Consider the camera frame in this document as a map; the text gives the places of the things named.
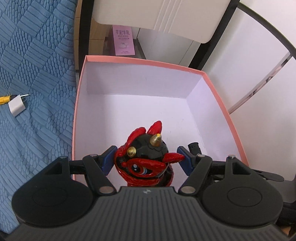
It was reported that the red black lion figurine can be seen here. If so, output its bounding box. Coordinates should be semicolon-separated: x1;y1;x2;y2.
114;120;185;186

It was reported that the brown cardboard box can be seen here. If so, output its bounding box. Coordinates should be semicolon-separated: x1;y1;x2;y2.
89;23;114;56

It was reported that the yellow pen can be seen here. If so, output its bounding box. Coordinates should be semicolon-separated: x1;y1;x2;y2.
0;95;16;105

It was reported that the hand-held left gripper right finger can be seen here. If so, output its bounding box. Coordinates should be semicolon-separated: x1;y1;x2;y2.
176;146;253;195

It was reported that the beige chair with black frame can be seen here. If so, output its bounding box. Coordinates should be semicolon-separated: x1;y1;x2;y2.
73;0;242;70

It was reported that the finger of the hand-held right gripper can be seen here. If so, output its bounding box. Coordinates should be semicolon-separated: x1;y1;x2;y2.
253;169;285;183

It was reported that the black curved frame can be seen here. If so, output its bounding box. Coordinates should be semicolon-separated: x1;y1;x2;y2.
238;0;296;55

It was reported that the blue textured seat cushion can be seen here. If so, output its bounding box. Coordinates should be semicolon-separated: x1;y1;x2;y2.
0;0;80;234

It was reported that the small white plug charger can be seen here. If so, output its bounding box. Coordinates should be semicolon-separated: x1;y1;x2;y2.
8;94;30;117

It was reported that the pink drink carton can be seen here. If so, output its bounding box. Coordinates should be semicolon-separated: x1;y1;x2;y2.
112;25;136;56

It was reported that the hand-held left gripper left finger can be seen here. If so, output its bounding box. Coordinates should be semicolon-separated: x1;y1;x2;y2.
44;145;118;195

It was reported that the pink cardboard box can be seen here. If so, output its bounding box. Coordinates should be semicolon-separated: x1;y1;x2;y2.
72;55;249;187

